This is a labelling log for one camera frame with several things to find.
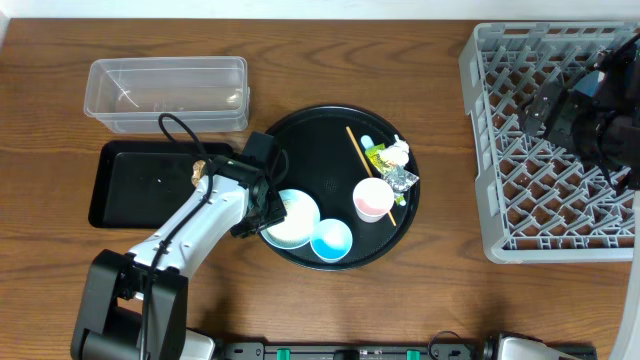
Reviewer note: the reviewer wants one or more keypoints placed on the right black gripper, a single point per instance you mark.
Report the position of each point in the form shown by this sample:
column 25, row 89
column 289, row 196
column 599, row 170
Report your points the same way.
column 548, row 112

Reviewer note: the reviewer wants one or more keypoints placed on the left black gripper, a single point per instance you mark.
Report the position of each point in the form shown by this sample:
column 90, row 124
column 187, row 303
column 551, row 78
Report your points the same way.
column 267, row 212

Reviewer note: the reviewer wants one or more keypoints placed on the white light-blue bowl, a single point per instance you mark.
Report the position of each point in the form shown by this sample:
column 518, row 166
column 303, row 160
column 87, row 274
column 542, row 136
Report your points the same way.
column 302, row 215

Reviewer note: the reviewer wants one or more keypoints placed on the brown food scrap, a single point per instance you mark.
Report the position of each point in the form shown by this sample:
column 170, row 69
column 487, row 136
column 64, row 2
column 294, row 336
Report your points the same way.
column 198, row 171

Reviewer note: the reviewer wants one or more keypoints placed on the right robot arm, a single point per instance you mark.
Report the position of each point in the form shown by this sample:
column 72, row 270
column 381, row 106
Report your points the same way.
column 597, row 118

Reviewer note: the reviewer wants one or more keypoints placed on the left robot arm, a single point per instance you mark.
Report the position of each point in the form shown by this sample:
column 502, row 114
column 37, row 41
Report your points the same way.
column 134, row 305

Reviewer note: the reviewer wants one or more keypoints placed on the grey dishwasher rack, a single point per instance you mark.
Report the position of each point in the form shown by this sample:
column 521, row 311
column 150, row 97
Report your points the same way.
column 536, row 202

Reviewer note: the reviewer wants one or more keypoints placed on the small blue cup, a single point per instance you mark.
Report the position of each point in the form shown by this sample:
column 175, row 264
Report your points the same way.
column 331, row 240

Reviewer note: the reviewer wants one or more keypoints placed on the round black serving tray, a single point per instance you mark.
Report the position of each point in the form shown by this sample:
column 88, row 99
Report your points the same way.
column 323, row 163

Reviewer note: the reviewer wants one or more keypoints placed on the pink cup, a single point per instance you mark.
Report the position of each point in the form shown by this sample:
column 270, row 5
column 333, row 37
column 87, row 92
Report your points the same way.
column 373, row 198

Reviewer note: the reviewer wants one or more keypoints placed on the wooden chopstick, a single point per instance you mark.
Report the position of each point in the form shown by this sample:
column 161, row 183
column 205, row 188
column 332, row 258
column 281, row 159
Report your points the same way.
column 366, row 166

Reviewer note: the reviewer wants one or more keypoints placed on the green yellow wrapper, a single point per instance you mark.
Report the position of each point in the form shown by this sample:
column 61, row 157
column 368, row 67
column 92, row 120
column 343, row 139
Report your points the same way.
column 373, row 154

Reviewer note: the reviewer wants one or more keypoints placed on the light blue plastic spoon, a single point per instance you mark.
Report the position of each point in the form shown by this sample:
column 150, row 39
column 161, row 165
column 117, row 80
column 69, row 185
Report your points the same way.
column 366, row 142

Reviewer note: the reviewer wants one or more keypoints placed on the clear plastic bin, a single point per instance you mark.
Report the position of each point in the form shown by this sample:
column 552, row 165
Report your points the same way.
column 210, row 94

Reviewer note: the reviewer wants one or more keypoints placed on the black rectangular tray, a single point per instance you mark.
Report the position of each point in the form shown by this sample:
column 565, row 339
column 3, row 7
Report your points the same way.
column 141, row 184

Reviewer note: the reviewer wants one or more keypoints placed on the crumpled foil wrapper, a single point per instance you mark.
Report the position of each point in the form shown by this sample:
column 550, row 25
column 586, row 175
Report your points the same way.
column 400, row 179

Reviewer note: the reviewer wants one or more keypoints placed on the crumpled white tissue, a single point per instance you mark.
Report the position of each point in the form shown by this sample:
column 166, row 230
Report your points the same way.
column 396, row 154

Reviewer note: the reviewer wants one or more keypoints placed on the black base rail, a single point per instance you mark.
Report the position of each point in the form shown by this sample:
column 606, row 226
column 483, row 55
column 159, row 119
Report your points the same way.
column 260, row 351

